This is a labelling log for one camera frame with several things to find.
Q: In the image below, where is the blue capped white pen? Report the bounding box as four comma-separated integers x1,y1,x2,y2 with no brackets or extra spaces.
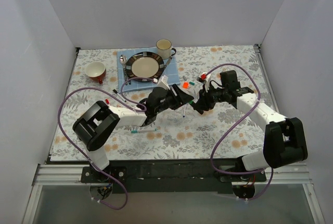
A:
183,104,187,118

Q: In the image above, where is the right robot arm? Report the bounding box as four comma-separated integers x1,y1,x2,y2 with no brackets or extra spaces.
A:
193,70,308,181

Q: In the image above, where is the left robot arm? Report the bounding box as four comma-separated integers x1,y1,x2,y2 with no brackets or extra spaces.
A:
72,84,194,182

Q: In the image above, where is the teal ended white pen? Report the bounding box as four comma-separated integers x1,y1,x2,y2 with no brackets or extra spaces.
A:
131,128,157,134

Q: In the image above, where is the floral tablecloth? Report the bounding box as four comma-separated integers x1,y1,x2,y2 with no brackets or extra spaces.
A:
50,45,276,162

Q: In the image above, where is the blue checkered cloth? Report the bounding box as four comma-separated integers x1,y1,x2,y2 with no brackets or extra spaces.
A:
117,47,181,92

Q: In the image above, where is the metal knife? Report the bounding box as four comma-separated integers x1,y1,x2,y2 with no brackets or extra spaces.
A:
165,56,173,66

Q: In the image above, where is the dark rimmed plate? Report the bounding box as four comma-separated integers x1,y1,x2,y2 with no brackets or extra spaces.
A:
126,51,165,82

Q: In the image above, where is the cream enamel mug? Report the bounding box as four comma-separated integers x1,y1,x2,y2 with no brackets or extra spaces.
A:
156,39,176,60

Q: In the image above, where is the metal spoon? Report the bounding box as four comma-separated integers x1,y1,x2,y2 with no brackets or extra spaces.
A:
120,55,131,85

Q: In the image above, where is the red bowl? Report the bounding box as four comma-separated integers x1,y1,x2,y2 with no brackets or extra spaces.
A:
85,61,106,84

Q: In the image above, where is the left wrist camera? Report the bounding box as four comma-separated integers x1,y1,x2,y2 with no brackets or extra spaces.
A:
152,75,170,90

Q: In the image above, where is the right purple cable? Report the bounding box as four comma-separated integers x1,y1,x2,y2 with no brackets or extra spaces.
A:
207,64,274,202

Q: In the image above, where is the purple cable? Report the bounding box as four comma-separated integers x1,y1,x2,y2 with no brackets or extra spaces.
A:
207,64,274,202
57,77,160,211

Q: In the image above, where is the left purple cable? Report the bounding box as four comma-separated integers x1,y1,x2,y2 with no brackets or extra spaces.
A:
57,77,160,211

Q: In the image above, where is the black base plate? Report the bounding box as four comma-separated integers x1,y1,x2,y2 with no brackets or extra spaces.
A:
80,159,250,194

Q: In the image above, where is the aluminium frame rail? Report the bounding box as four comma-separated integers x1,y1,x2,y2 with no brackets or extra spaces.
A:
23,163,325,223

